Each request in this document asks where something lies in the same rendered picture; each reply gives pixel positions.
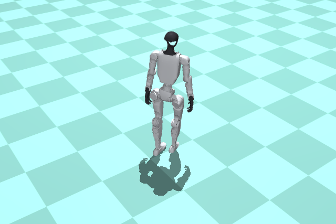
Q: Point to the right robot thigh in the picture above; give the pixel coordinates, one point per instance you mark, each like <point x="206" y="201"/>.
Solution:
<point x="178" y="105"/>

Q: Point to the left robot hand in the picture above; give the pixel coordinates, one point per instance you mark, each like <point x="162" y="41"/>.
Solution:
<point x="147" y="96"/>

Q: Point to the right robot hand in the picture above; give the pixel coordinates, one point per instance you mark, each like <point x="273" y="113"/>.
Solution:
<point x="191" y="103"/>

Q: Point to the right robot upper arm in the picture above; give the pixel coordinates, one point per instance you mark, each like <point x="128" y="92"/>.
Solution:
<point x="185" y="61"/>

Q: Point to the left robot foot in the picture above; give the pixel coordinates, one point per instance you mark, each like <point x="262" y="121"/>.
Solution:
<point x="157" y="151"/>

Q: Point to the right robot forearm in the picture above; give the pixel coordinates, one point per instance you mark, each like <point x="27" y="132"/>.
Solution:
<point x="189" y="88"/>

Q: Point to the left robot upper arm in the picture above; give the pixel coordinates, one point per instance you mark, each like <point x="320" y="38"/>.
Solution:
<point x="153" y="61"/>

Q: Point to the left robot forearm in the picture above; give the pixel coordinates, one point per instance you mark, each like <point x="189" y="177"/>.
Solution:
<point x="149" y="81"/>

